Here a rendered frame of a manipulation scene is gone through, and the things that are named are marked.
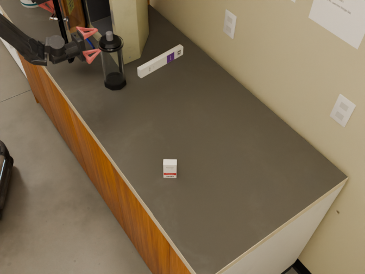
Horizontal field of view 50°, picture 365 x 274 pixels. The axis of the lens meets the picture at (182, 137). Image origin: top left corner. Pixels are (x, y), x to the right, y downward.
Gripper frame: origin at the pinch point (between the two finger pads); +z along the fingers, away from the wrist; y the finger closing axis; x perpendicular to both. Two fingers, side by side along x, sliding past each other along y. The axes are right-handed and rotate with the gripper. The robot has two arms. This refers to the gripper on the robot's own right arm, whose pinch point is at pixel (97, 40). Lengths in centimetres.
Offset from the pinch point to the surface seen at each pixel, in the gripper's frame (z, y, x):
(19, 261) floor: -69, -120, -2
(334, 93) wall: 56, 0, -75
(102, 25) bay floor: 17.1, -17.2, 31.9
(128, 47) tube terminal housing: 18.4, -16.5, 8.8
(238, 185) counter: 16, -26, -74
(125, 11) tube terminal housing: 18.3, 2.3, 8.5
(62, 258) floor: -48, -120, -15
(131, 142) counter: -6.5, -26.0, -34.0
